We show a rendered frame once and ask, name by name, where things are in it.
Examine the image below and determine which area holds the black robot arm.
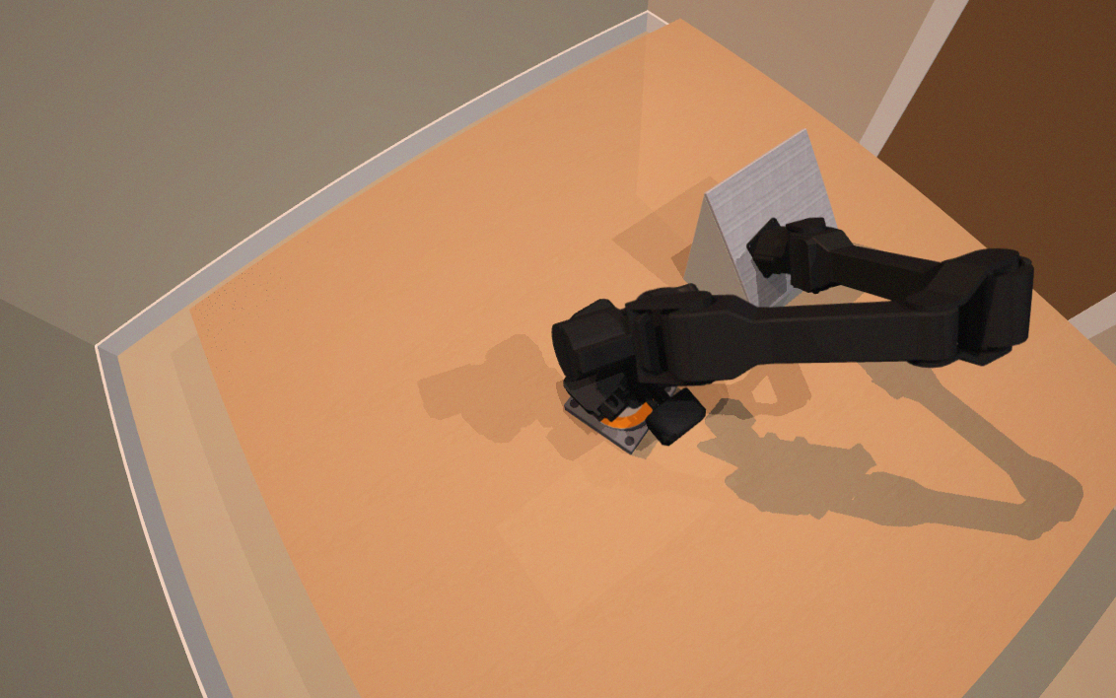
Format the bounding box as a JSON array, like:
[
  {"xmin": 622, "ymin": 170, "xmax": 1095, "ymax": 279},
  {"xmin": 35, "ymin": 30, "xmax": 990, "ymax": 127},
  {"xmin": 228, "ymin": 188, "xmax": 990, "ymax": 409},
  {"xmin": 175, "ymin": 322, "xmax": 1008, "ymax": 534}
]
[{"xmin": 551, "ymin": 217, "xmax": 1035, "ymax": 423}]

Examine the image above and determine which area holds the orange round plate with tab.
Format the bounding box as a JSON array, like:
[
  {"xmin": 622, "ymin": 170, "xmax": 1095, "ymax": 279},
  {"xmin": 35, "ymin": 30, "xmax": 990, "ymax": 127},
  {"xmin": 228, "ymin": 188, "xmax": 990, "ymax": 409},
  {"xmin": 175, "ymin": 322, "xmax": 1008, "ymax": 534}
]
[{"xmin": 599, "ymin": 403, "xmax": 653, "ymax": 429}]

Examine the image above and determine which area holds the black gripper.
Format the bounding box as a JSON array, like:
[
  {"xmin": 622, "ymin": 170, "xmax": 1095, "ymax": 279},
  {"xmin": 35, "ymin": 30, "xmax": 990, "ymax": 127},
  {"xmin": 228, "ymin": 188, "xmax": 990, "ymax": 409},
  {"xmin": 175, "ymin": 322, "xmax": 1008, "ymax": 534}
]
[{"xmin": 570, "ymin": 299, "xmax": 706, "ymax": 446}]

